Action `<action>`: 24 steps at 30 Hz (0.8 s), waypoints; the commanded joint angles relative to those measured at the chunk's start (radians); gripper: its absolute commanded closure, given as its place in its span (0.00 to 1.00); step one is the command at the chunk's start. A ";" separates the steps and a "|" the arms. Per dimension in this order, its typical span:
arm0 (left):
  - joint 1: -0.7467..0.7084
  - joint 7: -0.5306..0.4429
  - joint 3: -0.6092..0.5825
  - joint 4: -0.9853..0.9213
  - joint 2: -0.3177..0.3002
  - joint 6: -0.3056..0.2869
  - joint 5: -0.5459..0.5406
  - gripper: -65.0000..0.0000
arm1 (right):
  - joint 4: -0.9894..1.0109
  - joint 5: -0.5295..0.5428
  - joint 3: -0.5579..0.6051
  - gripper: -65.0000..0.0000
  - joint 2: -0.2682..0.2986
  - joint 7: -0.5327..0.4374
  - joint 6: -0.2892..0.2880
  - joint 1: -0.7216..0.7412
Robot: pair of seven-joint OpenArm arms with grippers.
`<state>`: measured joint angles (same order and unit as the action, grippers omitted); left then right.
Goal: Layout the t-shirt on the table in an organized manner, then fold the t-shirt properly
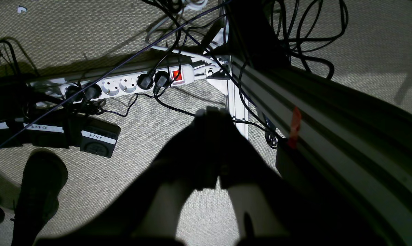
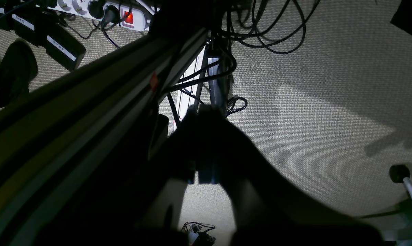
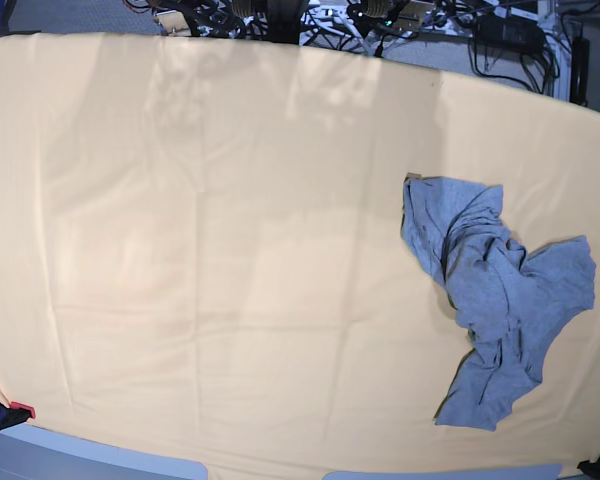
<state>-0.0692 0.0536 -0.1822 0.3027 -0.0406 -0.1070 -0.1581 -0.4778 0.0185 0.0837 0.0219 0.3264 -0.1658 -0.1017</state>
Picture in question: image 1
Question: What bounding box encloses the white power strip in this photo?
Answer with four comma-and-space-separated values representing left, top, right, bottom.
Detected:
27, 63, 195, 100

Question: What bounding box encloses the black shoe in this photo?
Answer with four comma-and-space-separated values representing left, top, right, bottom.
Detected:
11, 150, 68, 246

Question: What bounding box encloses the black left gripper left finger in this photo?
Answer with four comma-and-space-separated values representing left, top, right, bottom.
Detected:
38, 109, 220, 246

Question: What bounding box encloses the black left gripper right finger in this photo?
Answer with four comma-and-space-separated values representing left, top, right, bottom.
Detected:
218, 109, 387, 246

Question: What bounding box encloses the red tape tag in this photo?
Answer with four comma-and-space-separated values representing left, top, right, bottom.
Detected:
287, 106, 302, 149

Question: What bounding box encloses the black foot pedal box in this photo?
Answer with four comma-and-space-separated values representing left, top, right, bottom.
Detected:
79, 118, 121, 158

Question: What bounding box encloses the aluminium table frame rail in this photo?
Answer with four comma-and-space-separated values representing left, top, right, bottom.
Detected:
231, 56, 412, 246

